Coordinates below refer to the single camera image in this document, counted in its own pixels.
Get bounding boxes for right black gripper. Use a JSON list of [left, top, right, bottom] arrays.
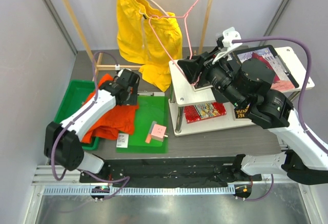
[[177, 46, 245, 109]]

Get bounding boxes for orange shorts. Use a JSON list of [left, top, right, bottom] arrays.
[[81, 73, 140, 144]]

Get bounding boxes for pink wire hanger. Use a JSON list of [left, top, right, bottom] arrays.
[[148, 0, 199, 83]]

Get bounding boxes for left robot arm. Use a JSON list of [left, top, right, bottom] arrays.
[[44, 69, 140, 182]]

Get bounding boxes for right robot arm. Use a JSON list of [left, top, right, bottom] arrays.
[[177, 50, 327, 185]]

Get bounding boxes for yellow shorts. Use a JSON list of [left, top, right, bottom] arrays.
[[116, 0, 182, 92]]

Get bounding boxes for black hardcover book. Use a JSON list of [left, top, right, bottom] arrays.
[[194, 51, 240, 90]]

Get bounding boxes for white two-tier shelf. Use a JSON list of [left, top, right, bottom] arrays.
[[169, 47, 306, 136]]

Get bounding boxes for green clipboard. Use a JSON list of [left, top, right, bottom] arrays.
[[116, 92, 169, 154]]

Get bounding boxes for wooden clothes rack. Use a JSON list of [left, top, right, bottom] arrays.
[[62, 0, 213, 80]]

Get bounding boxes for red treehouse book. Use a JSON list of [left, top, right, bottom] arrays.
[[184, 102, 227, 124]]

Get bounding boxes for green plastic tray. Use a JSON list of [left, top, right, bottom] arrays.
[[53, 79, 101, 151]]

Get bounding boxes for orange blue highlighter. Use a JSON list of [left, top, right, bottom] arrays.
[[145, 121, 157, 144]]

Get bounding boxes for pink cube power adapter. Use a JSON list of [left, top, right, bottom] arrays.
[[150, 124, 168, 142]]

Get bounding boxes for black yellow treehouse book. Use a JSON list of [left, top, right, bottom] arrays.
[[233, 105, 250, 120]]

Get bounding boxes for illustrated red castle book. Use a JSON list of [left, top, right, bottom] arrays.
[[237, 49, 295, 93]]

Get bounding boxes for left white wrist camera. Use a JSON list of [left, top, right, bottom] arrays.
[[115, 65, 132, 77]]

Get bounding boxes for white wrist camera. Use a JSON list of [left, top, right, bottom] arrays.
[[115, 65, 132, 77], [212, 27, 242, 64]]

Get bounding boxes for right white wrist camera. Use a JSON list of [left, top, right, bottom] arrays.
[[212, 27, 242, 64]]

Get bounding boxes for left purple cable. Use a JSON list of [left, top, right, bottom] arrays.
[[51, 51, 121, 181]]

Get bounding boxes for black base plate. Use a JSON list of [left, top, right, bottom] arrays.
[[79, 156, 262, 184]]

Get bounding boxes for aluminium rail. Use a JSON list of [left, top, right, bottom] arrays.
[[32, 158, 313, 198]]

